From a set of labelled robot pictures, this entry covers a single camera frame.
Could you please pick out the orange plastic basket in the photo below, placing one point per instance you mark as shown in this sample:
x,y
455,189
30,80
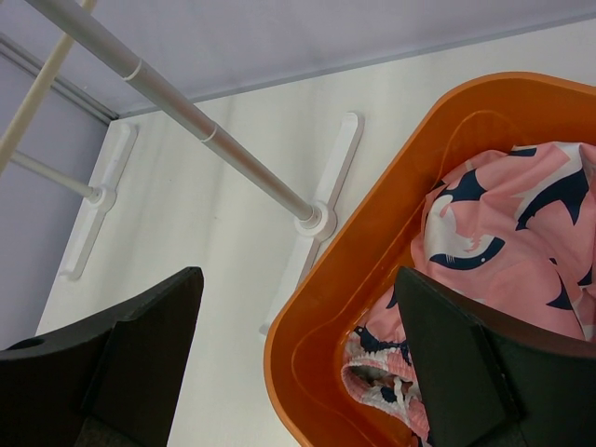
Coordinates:
x,y
304,345

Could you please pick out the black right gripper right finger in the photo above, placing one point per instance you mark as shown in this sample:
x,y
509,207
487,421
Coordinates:
x,y
489,379

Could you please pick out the wooden clothes hanger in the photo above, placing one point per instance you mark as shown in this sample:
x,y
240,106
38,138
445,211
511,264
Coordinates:
x,y
48,77

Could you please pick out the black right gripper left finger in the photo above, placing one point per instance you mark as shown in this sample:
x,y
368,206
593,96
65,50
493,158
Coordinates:
x,y
111,379

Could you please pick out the metal clothes rack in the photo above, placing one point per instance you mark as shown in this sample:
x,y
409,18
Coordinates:
x,y
315,221

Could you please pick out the pink shark print shorts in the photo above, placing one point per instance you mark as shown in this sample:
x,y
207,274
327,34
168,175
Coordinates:
x,y
514,231

